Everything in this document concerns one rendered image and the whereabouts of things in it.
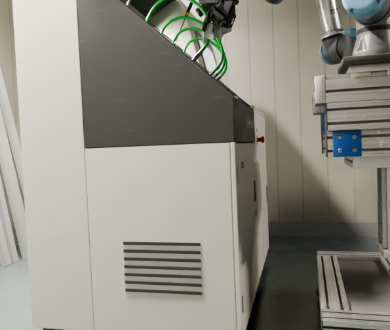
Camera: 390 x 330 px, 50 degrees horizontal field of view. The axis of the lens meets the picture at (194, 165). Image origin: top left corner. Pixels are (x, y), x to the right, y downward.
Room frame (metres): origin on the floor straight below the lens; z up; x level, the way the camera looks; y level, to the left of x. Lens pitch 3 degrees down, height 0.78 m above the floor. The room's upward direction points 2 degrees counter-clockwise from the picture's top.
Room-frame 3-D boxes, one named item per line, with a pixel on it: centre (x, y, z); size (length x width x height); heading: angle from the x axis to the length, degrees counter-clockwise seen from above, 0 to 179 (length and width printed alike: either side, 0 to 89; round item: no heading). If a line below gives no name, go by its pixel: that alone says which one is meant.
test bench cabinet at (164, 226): (1.87, 0.05, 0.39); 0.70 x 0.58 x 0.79; 166
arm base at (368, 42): (1.39, -0.61, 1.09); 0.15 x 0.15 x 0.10
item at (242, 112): (1.81, -0.21, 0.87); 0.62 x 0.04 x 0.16; 166
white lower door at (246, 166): (1.80, -0.22, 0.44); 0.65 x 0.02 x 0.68; 166
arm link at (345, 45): (1.87, -0.74, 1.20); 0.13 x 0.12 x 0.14; 19
